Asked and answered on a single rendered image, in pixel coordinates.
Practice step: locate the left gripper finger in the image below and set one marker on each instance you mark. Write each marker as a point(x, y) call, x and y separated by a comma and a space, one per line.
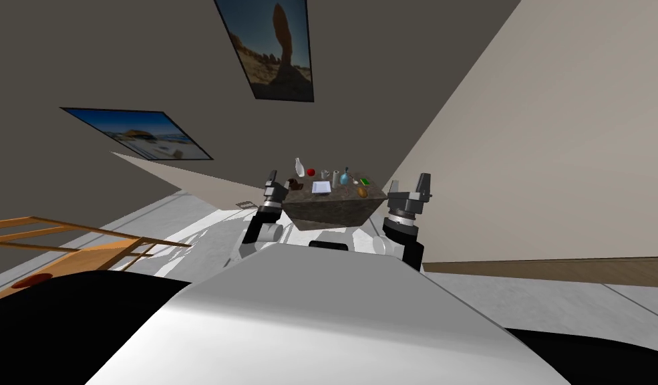
point(284, 185)
point(272, 178)

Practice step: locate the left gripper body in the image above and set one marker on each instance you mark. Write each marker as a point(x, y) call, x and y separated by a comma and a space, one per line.
point(275, 194)

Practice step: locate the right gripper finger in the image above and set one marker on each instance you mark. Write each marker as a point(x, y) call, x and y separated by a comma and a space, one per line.
point(394, 187)
point(424, 184)

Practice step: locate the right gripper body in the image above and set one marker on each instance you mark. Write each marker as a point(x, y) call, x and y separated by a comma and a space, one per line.
point(408, 202)

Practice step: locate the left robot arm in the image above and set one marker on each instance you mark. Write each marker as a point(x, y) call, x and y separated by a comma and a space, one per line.
point(67, 331)

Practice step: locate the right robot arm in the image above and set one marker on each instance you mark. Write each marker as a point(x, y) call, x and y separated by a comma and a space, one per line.
point(404, 238)

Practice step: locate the dark brown object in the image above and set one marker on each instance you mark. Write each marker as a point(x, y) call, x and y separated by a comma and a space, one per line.
point(295, 185)

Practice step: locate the white vase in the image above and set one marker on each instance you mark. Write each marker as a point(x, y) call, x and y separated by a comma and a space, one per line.
point(300, 168)

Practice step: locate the brown bread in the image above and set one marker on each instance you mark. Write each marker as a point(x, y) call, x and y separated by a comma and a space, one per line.
point(362, 192)

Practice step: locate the blue bottle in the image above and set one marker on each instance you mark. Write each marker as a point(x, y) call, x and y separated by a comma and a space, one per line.
point(344, 178)

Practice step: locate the dark stone table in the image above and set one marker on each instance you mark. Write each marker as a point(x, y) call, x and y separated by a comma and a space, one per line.
point(328, 211)

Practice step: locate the grey cylinder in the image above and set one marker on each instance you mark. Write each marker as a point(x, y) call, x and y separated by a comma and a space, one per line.
point(336, 179)

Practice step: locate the rock tower picture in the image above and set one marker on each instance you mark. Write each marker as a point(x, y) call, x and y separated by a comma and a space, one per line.
point(275, 48)

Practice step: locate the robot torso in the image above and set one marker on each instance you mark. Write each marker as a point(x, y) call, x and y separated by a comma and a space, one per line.
point(328, 315)

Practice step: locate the blue landscape picture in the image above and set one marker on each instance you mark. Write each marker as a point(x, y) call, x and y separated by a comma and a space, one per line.
point(139, 132)

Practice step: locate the wooden chair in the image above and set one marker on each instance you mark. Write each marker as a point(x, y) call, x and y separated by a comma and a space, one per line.
point(88, 256)

